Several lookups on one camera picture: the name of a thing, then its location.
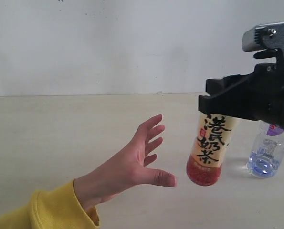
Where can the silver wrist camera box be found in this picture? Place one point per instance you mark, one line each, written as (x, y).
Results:
(268, 36)

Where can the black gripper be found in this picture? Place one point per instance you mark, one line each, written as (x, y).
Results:
(256, 96)

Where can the yellow sleeved forearm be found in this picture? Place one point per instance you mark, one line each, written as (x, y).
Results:
(57, 209)

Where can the bare open human hand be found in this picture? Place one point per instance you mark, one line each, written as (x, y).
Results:
(126, 169)

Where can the clear Ganten water bottle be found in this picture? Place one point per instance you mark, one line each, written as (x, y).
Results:
(267, 151)

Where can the milk tea bottle yellow label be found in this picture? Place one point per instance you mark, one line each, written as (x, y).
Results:
(214, 134)

